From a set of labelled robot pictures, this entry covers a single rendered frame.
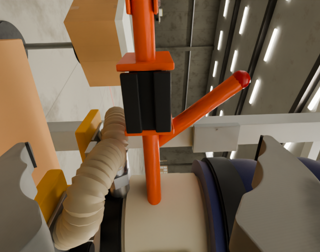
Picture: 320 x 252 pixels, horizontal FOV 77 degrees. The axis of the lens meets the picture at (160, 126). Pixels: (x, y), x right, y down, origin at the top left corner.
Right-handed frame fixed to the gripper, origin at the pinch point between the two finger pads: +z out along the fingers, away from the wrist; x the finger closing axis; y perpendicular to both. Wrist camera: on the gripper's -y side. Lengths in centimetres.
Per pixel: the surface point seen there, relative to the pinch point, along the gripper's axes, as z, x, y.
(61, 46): 173, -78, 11
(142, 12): 10.5, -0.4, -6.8
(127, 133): 9.7, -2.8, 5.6
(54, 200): 5.6, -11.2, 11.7
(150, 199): 10.9, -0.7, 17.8
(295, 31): 695, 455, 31
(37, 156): 28.7, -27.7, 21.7
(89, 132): 19.9, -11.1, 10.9
